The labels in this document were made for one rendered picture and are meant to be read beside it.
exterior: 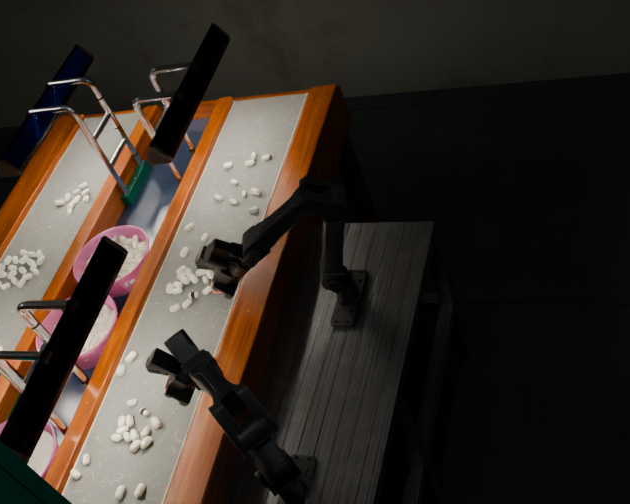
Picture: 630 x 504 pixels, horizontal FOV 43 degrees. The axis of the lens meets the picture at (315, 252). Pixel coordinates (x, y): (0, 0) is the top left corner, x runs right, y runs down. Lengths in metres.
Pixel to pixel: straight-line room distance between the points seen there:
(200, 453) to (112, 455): 0.27
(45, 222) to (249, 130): 0.80
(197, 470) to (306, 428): 0.29
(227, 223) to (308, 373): 0.64
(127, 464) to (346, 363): 0.62
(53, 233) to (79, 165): 0.36
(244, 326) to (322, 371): 0.25
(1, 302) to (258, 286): 0.94
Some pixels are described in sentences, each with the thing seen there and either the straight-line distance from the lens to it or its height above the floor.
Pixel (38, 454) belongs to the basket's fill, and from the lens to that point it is 2.39.
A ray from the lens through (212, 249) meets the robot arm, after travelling 2.12.
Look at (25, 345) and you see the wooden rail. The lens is 2.62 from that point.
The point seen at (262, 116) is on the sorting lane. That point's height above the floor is 0.74.
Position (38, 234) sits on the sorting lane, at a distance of 3.03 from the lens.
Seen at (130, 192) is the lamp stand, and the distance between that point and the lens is 3.00.
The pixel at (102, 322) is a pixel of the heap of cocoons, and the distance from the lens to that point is 2.55.
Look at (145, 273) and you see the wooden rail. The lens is 2.57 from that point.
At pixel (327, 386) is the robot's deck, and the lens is 2.16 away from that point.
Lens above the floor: 2.39
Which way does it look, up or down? 44 degrees down
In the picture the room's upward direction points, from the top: 24 degrees counter-clockwise
